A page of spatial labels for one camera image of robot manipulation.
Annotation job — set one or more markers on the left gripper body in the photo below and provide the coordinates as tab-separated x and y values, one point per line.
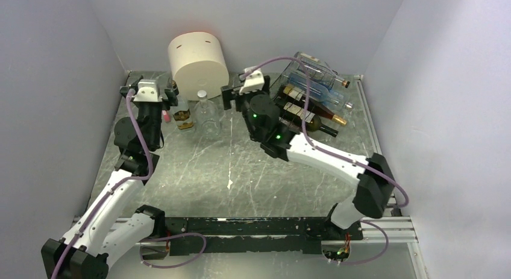
161	105

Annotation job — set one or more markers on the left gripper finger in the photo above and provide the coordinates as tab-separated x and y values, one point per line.
135	84
171	91

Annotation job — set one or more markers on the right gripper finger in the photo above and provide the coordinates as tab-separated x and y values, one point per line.
246	73
228	94

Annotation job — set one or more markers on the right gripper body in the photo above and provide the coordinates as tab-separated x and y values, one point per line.
240	100

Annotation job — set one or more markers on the clear bottle gold black label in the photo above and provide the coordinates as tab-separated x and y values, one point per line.
181	113

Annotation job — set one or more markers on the clear round glass bottle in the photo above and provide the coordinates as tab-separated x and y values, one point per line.
207	117

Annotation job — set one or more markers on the clear square glass bottle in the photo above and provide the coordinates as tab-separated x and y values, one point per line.
321	72

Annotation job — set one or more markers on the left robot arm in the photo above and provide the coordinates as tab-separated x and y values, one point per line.
90	248

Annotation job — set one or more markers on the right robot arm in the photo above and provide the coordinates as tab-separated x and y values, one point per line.
370	177

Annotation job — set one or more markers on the dark wine bottle gold cap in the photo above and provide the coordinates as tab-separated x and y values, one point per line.
297	96

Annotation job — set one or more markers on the dark wine bottle black cap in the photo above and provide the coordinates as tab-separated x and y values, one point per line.
294	114

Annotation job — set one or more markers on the blue glass bottle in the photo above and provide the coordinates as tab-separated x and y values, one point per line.
329	98

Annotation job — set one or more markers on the pink eraser block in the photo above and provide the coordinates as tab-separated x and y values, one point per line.
166	117

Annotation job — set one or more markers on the cream cylindrical container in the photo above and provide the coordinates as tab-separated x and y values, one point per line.
197	63

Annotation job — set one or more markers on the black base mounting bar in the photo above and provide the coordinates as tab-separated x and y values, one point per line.
272	234

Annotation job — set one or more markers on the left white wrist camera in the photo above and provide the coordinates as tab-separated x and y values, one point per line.
149	91

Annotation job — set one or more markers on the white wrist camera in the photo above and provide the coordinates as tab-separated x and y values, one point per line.
252	83
149	91

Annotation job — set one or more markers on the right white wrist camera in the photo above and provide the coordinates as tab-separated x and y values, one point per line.
252	83

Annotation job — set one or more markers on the black wire wine rack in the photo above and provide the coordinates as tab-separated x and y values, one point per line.
274	89

